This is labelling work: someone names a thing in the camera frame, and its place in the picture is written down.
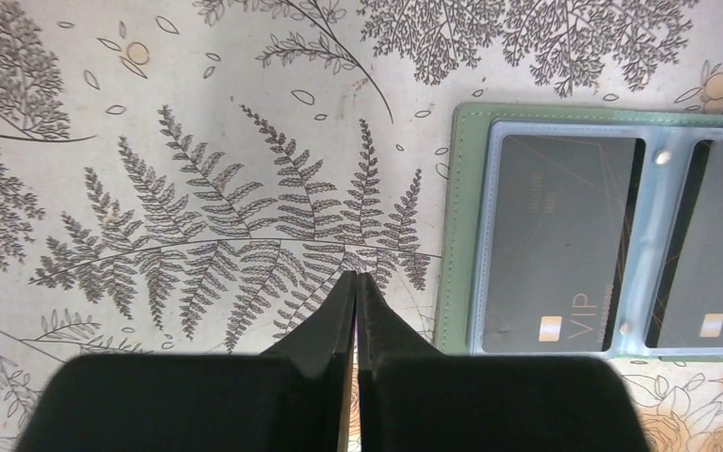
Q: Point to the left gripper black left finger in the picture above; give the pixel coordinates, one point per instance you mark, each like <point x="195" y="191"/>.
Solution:
<point x="314" y="412"/>

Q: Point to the floral table mat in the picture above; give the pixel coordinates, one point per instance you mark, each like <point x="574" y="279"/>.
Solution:
<point x="193" y="176"/>

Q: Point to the dark grey credit card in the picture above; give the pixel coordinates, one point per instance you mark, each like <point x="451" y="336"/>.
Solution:
<point x="688" y="310"/>
<point x="561" y="227"/>

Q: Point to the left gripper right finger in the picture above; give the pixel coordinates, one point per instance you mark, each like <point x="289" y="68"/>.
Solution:
<point x="389" y="350"/>

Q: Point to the grey-green card holder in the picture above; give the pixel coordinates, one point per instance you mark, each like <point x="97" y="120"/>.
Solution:
<point x="478" y="133"/>

